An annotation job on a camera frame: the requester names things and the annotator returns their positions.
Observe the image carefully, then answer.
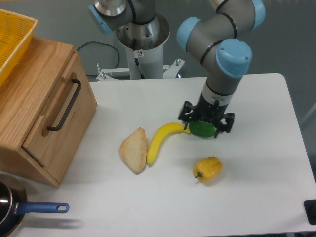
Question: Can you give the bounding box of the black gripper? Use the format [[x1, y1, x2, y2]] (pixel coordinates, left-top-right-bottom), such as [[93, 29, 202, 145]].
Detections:
[[178, 95, 235, 138]]

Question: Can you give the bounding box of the black metal drawer handle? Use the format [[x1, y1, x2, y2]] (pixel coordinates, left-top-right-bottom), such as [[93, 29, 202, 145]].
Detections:
[[47, 78, 82, 132]]

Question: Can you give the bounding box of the wooden top drawer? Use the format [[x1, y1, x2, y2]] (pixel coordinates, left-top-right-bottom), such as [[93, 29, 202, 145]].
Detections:
[[22, 53, 97, 187]]

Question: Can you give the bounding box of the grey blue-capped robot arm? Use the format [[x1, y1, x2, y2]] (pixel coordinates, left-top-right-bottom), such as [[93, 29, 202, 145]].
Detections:
[[88, 0, 266, 135]]

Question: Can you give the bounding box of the wooden drawer cabinet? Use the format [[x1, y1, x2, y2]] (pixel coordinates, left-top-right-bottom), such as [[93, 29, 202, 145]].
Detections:
[[0, 36, 98, 188]]

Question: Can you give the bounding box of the green bell pepper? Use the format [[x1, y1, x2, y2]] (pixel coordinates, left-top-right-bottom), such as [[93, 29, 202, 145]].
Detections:
[[189, 121, 215, 138]]

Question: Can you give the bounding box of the yellow banana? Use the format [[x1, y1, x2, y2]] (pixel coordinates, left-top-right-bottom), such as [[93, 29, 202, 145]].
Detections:
[[146, 122, 190, 166]]

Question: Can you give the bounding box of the yellow bell pepper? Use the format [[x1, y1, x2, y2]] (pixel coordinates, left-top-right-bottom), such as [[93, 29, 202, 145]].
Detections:
[[193, 157, 223, 183]]

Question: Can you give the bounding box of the triangular bread slice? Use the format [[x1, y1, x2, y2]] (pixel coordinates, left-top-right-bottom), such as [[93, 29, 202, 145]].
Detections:
[[118, 127, 147, 174]]

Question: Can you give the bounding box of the black corner clamp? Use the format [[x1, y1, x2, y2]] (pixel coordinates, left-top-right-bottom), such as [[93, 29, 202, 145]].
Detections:
[[303, 199, 316, 225]]

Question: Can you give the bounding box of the yellow plastic basket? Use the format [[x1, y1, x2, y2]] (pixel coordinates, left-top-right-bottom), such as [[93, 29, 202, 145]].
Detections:
[[0, 9, 38, 84]]

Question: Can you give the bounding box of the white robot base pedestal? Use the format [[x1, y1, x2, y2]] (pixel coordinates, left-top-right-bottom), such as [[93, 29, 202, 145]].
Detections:
[[95, 13, 186, 82]]

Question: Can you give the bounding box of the black cable on floor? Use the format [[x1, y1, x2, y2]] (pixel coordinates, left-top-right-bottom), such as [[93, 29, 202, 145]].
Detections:
[[77, 41, 120, 76]]

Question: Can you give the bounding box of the blue-handled frying pan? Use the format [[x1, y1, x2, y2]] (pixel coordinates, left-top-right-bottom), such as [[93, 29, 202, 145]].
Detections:
[[0, 174, 70, 237]]

